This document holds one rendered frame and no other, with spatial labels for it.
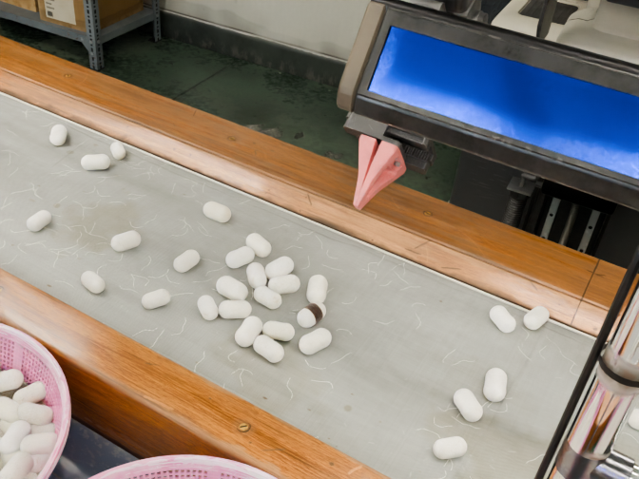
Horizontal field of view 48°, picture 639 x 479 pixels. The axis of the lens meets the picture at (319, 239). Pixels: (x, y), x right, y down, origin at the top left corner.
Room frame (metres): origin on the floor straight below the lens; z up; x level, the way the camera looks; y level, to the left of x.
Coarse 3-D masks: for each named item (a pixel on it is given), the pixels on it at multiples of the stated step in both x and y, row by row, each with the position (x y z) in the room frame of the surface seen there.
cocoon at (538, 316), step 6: (540, 306) 0.60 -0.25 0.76; (534, 312) 0.59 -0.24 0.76; (540, 312) 0.59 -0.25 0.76; (546, 312) 0.60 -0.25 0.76; (528, 318) 0.59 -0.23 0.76; (534, 318) 0.58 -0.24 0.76; (540, 318) 0.59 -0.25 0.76; (546, 318) 0.59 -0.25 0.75; (528, 324) 0.58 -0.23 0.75; (534, 324) 0.58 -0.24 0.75; (540, 324) 0.58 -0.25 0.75
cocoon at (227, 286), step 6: (228, 276) 0.60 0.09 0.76; (222, 282) 0.59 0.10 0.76; (228, 282) 0.58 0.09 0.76; (234, 282) 0.58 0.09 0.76; (240, 282) 0.59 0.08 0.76; (222, 288) 0.58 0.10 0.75; (228, 288) 0.58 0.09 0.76; (234, 288) 0.58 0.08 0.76; (240, 288) 0.58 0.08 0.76; (246, 288) 0.58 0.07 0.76; (222, 294) 0.58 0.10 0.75; (228, 294) 0.58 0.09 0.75; (234, 294) 0.57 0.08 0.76; (240, 294) 0.57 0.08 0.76; (246, 294) 0.58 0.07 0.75
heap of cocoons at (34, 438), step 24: (0, 384) 0.43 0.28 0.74; (24, 384) 0.45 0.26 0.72; (0, 408) 0.40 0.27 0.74; (24, 408) 0.41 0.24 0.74; (48, 408) 0.41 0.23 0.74; (0, 432) 0.39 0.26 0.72; (24, 432) 0.38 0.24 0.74; (48, 432) 0.38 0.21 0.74; (0, 456) 0.37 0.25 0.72; (24, 456) 0.36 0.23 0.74; (48, 456) 0.37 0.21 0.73
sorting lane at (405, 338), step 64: (0, 128) 0.89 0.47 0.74; (0, 192) 0.73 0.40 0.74; (64, 192) 0.75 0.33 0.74; (128, 192) 0.76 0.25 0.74; (192, 192) 0.78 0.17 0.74; (0, 256) 0.61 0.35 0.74; (64, 256) 0.62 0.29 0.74; (128, 256) 0.64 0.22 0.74; (256, 256) 0.66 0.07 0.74; (320, 256) 0.67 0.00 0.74; (384, 256) 0.69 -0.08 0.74; (128, 320) 0.53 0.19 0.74; (192, 320) 0.54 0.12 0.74; (320, 320) 0.56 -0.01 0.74; (384, 320) 0.57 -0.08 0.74; (448, 320) 0.59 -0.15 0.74; (256, 384) 0.47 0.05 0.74; (320, 384) 0.47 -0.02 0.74; (384, 384) 0.48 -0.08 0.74; (448, 384) 0.49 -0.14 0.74; (512, 384) 0.50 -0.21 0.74; (384, 448) 0.41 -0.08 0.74; (512, 448) 0.42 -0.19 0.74
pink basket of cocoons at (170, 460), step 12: (168, 456) 0.35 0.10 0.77; (180, 456) 0.35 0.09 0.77; (192, 456) 0.36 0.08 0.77; (204, 456) 0.36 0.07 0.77; (120, 468) 0.34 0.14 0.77; (132, 468) 0.34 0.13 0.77; (144, 468) 0.34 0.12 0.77; (156, 468) 0.35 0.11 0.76; (168, 468) 0.35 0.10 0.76; (180, 468) 0.35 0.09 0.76; (192, 468) 0.35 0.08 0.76; (204, 468) 0.35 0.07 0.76; (216, 468) 0.35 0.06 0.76; (228, 468) 0.35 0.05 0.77; (240, 468) 0.35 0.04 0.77; (252, 468) 0.35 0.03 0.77
